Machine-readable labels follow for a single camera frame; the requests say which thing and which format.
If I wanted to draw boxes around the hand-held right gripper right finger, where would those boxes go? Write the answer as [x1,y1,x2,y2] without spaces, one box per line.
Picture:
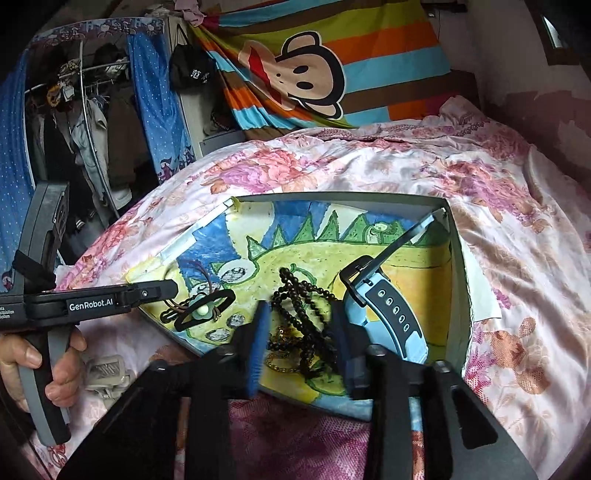
[330,302,539,480]

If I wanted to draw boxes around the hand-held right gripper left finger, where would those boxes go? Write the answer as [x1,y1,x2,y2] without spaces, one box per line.
[55,300,273,480]

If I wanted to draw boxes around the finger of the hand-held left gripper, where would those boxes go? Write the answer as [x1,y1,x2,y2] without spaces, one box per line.
[117,278,179,308]

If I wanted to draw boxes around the gold chain bracelet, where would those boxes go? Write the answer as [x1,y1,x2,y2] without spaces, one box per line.
[263,325,305,374]

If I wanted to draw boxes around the dark beaded bracelet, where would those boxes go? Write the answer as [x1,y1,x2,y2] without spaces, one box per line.
[268,268,345,381]

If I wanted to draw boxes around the black hair tie with flower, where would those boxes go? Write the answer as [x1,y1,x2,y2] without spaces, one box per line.
[161,260,237,332]

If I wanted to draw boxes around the light blue smartwatch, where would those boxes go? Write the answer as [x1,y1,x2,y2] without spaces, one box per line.
[339,208,448,370]

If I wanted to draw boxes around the grey claw hair clip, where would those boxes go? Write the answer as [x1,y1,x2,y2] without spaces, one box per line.
[85,354,127,400]

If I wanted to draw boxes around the cardboard box with painted drawing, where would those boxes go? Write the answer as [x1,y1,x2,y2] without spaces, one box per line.
[124,191,474,423]

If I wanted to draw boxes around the person's left hand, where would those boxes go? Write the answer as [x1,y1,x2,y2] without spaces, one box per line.
[0,325,88,410]

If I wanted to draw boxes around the white paper sheet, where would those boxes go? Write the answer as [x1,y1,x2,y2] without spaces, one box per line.
[462,244,503,320]

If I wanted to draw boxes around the white cabinet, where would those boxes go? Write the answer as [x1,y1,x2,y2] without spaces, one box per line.
[164,16,250,160]

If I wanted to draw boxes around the blue fabric wardrobe with clothes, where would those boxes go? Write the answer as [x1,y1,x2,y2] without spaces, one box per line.
[25,41,139,217]

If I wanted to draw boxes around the narrow blue dotted wardrobe curtain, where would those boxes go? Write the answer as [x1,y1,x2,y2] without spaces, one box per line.
[127,32,197,185]

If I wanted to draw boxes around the floral bed sheet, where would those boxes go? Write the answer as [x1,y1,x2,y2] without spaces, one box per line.
[18,99,591,480]

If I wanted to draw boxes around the black hanging bag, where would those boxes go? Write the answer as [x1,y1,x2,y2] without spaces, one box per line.
[168,44,218,90]

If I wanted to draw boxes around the metal wardrobe pole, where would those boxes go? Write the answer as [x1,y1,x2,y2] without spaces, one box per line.
[32,41,131,217]

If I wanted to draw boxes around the floral wardrobe valance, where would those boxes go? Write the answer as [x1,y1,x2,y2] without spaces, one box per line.
[34,18,164,47]

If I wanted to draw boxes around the pink crumpled cloth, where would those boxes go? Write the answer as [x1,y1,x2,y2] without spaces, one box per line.
[173,0,220,26]

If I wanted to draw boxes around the dark wooden headboard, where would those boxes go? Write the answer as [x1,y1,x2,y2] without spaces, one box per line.
[450,69,483,109]

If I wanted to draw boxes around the striped monkey print blanket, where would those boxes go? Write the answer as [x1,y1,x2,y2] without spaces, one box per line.
[191,0,451,130]

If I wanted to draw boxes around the barred window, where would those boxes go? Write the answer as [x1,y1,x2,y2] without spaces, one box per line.
[531,0,585,65]

